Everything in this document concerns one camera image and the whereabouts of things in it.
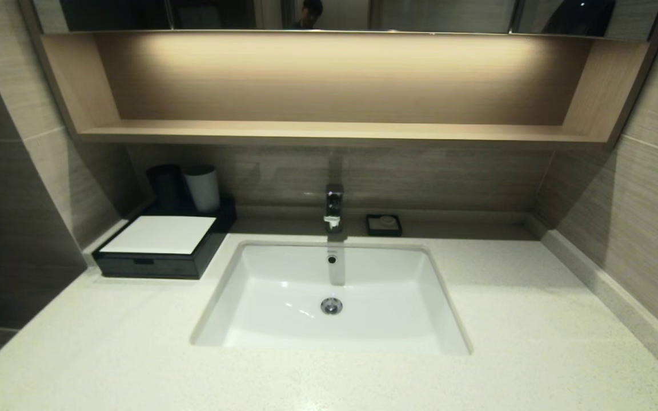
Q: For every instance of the black amenity box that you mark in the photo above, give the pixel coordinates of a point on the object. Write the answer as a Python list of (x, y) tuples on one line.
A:
[(220, 220)]

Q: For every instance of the chrome faucet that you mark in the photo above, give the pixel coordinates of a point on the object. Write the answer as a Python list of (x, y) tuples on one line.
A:
[(333, 205)]

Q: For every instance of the black soap dish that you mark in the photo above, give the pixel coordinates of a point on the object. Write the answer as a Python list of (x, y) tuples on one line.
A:
[(372, 228)]

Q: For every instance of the round soap bar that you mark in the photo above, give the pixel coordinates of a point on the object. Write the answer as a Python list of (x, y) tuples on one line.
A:
[(386, 221)]

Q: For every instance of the chrome sink drain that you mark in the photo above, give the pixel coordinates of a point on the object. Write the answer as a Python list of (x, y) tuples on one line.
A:
[(332, 306)]

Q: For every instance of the white sink basin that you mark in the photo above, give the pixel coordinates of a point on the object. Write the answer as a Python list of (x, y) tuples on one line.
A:
[(386, 297)]

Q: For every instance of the white cup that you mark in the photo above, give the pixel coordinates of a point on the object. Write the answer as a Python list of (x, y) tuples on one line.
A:
[(203, 188)]

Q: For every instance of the black cup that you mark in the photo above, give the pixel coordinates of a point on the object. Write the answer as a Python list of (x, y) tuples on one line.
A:
[(164, 188)]

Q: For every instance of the light wooden wall shelf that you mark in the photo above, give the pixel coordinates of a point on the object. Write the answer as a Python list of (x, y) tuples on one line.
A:
[(334, 80)]

